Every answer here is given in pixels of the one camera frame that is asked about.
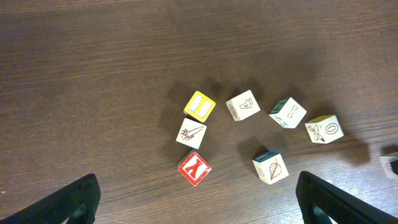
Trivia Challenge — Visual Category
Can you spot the red edged wooden block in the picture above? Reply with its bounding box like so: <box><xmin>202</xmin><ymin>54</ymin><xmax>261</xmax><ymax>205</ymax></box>
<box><xmin>305</xmin><ymin>114</ymin><xmax>344</xmax><ymax>144</ymax></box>

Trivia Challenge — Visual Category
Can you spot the carrot picture wooden block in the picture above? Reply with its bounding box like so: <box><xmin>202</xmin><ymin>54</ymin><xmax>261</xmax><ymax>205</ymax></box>
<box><xmin>176</xmin><ymin>118</ymin><xmax>207</xmax><ymax>149</ymax></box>

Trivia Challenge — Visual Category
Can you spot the red letter wooden block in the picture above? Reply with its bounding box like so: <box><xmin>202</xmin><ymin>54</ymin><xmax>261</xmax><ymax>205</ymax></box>
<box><xmin>178</xmin><ymin>150</ymin><xmax>211</xmax><ymax>186</ymax></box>

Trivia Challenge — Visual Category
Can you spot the yellow top wooden block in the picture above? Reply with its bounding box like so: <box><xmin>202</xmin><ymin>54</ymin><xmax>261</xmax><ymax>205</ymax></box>
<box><xmin>183</xmin><ymin>91</ymin><xmax>216</xmax><ymax>123</ymax></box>

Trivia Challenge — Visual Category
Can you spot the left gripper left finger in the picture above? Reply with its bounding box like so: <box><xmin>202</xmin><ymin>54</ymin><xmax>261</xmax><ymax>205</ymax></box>
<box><xmin>1</xmin><ymin>174</ymin><xmax>101</xmax><ymax>224</ymax></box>

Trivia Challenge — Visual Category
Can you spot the number four wooden block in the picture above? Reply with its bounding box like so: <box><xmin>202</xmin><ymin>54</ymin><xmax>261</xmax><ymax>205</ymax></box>
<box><xmin>226</xmin><ymin>90</ymin><xmax>261</xmax><ymax>121</ymax></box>

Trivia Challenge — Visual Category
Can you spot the green edged wooden block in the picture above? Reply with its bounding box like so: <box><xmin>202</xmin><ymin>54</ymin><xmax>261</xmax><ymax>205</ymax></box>
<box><xmin>269</xmin><ymin>97</ymin><xmax>307</xmax><ymax>129</ymax></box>

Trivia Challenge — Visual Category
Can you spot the yellow W wooden block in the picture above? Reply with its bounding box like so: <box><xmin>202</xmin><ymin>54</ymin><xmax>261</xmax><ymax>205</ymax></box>
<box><xmin>379</xmin><ymin>152</ymin><xmax>397</xmax><ymax>179</ymax></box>

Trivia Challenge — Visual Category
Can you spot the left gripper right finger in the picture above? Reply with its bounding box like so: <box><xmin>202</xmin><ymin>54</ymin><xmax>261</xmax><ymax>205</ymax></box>
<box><xmin>295</xmin><ymin>171</ymin><xmax>397</xmax><ymax>224</ymax></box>

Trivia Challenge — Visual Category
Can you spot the leaf picture wooden block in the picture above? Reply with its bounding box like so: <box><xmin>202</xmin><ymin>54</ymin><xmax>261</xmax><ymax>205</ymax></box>
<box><xmin>252</xmin><ymin>151</ymin><xmax>289</xmax><ymax>185</ymax></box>

